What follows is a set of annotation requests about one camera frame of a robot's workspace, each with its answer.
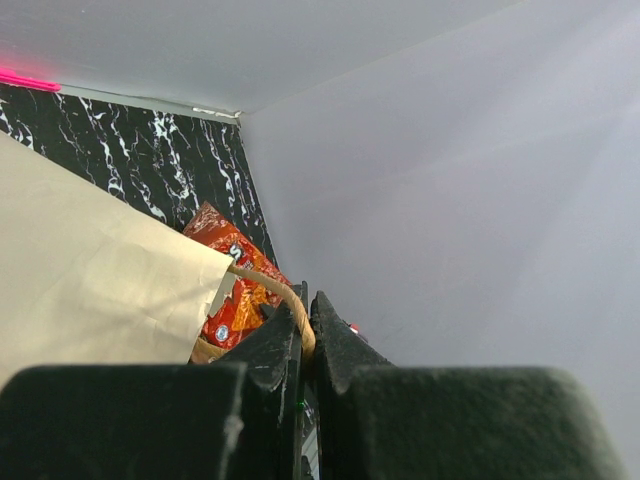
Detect brown paper bag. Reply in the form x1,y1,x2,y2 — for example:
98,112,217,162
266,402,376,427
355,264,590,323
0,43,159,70
1,135,316,381

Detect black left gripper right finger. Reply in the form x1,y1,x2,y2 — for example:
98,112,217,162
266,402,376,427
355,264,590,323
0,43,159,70
311,293,627,479

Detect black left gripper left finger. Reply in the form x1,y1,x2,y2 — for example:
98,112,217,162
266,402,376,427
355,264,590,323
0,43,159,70
1,306,303,479

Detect pink marker pen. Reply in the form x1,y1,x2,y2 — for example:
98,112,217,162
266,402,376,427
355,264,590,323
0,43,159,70
0,68,61,93

